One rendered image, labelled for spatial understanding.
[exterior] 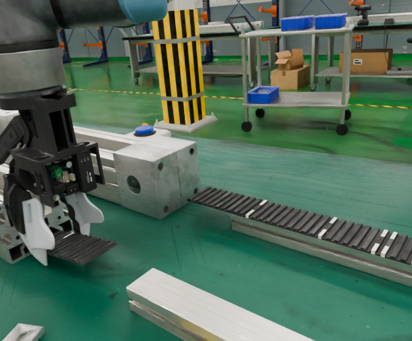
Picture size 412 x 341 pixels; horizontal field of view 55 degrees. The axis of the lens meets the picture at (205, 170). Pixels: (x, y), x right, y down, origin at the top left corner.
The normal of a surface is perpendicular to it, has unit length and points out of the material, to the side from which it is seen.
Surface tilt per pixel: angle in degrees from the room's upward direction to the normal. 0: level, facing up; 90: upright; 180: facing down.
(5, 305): 0
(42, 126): 90
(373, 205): 0
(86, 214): 100
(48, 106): 90
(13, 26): 90
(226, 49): 90
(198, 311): 0
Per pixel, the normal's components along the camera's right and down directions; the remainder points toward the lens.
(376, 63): -0.50, 0.36
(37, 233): -0.62, 0.17
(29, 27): 0.65, 0.24
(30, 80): 0.44, 0.31
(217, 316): -0.07, -0.92
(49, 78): 0.79, 0.18
